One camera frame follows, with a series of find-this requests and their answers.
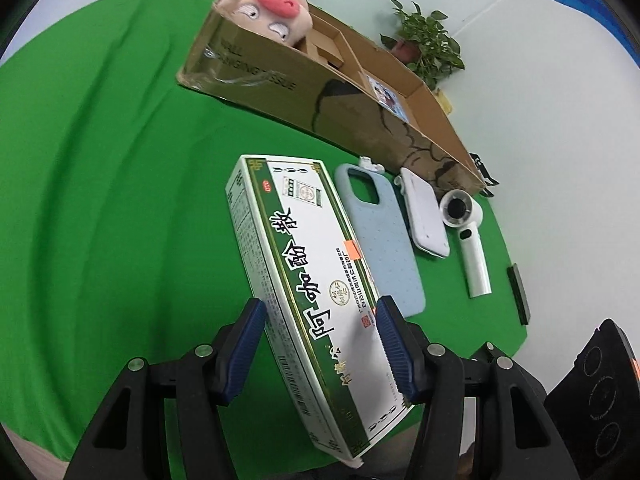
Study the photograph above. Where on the blue board game box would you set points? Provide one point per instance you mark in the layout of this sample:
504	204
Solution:
393	96

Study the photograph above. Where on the black plastic bracket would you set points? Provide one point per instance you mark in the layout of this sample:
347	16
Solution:
490	181

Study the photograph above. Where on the white handheld fan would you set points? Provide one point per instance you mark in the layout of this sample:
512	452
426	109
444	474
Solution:
463	214

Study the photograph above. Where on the green tablecloth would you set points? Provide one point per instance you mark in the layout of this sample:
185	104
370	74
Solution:
116	239

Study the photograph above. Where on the light blue phone case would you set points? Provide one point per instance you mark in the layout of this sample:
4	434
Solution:
383	238

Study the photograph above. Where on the white device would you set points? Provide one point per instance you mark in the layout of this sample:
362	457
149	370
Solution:
426	228

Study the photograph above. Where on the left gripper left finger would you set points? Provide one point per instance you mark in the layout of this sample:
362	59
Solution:
127	438

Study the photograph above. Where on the green white medicine box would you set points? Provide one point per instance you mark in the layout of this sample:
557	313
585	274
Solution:
302	259

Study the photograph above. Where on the black right camera box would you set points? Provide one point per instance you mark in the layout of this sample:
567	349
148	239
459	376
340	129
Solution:
595	407

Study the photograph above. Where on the pink pig plush toy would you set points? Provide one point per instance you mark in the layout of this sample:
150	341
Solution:
284	21

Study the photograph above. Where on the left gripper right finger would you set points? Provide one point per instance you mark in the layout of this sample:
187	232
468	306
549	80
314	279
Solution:
515	437

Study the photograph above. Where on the black flat bar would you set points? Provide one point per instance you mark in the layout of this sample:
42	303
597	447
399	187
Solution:
519	293

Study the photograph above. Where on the large cardboard box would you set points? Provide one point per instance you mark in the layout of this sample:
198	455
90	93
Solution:
234	64

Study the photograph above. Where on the right potted green plant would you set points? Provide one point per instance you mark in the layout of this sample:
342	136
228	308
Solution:
423	44

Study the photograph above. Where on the yellow dried leaf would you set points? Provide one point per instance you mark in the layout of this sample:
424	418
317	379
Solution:
443	101

